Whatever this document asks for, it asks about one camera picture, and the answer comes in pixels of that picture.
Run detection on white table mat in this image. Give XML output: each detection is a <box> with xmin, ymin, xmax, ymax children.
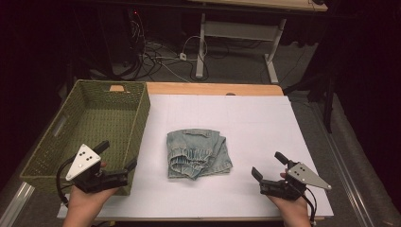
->
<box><xmin>57</xmin><ymin>94</ymin><xmax>335</xmax><ymax>220</ymax></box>

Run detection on person's right hand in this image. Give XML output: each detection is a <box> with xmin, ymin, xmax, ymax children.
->
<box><xmin>267</xmin><ymin>169</ymin><xmax>312</xmax><ymax>220</ymax></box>

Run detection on white cable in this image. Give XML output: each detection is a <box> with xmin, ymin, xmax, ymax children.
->
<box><xmin>157</xmin><ymin>35</ymin><xmax>209</xmax><ymax>83</ymax></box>

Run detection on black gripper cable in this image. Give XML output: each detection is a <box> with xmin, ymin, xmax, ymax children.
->
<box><xmin>55</xmin><ymin>156</ymin><xmax>77</xmax><ymax>207</ymax></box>
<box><xmin>301</xmin><ymin>186</ymin><xmax>318</xmax><ymax>227</ymax></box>

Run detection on aluminium rail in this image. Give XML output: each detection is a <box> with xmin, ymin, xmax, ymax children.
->
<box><xmin>0</xmin><ymin>182</ymin><xmax>35</xmax><ymax>227</ymax></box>
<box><xmin>308</xmin><ymin>99</ymin><xmax>376</xmax><ymax>227</ymax></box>

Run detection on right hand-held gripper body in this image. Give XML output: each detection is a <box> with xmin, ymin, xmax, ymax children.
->
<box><xmin>259</xmin><ymin>161</ymin><xmax>333</xmax><ymax>201</ymax></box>

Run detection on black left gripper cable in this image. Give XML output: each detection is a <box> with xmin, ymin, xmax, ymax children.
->
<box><xmin>55</xmin><ymin>156</ymin><xmax>77</xmax><ymax>207</ymax></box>

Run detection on dark device with red light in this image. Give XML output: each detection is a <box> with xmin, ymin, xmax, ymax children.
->
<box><xmin>126</xmin><ymin>7</ymin><xmax>142</xmax><ymax>65</ymax></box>

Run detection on green woven basket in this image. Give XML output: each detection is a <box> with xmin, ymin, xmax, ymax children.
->
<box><xmin>19</xmin><ymin>79</ymin><xmax>151</xmax><ymax>197</ymax></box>

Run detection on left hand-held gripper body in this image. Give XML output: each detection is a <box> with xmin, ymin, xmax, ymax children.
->
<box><xmin>64</xmin><ymin>144</ymin><xmax>131</xmax><ymax>194</ymax></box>

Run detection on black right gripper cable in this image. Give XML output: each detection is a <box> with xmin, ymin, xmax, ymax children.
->
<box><xmin>301</xmin><ymin>186</ymin><xmax>318</xmax><ymax>227</ymax></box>

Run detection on bundle of black floor cables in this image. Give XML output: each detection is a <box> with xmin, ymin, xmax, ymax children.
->
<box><xmin>89</xmin><ymin>12</ymin><xmax>211</xmax><ymax>82</ymax></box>

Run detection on light blue denim pants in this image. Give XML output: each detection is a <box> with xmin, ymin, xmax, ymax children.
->
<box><xmin>166</xmin><ymin>128</ymin><xmax>234</xmax><ymax>181</ymax></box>

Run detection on person's left hand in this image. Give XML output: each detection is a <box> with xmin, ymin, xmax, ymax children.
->
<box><xmin>67</xmin><ymin>161</ymin><xmax>120</xmax><ymax>214</ymax></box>

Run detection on desk with white legs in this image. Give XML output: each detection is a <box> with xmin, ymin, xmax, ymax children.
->
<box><xmin>188</xmin><ymin>0</ymin><xmax>329</xmax><ymax>85</ymax></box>

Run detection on black stand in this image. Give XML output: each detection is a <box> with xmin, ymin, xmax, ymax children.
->
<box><xmin>282</xmin><ymin>46</ymin><xmax>337</xmax><ymax>134</ymax></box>

